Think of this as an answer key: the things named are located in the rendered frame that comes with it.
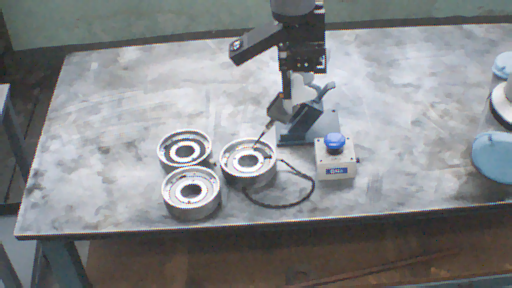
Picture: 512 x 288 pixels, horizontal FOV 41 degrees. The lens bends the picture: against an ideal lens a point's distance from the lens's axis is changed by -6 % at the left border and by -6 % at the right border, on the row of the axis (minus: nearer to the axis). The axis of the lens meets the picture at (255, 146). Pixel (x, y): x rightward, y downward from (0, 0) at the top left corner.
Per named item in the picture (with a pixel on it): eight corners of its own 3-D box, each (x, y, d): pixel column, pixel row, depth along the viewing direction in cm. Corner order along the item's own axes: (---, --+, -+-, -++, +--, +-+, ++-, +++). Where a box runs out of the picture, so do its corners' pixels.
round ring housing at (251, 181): (227, 197, 131) (224, 181, 128) (217, 159, 138) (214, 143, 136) (283, 185, 132) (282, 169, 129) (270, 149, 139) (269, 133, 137)
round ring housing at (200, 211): (231, 210, 128) (228, 194, 125) (177, 231, 125) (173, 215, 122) (208, 175, 135) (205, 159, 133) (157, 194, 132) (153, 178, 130)
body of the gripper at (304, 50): (326, 78, 120) (325, 17, 112) (276, 80, 121) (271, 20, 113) (323, 52, 126) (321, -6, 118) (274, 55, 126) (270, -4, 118)
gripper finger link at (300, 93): (317, 121, 126) (316, 76, 121) (284, 123, 126) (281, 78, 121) (316, 111, 129) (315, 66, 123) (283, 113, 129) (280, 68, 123)
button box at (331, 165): (317, 182, 132) (317, 162, 128) (314, 156, 137) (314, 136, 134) (361, 179, 131) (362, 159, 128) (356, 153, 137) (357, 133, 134)
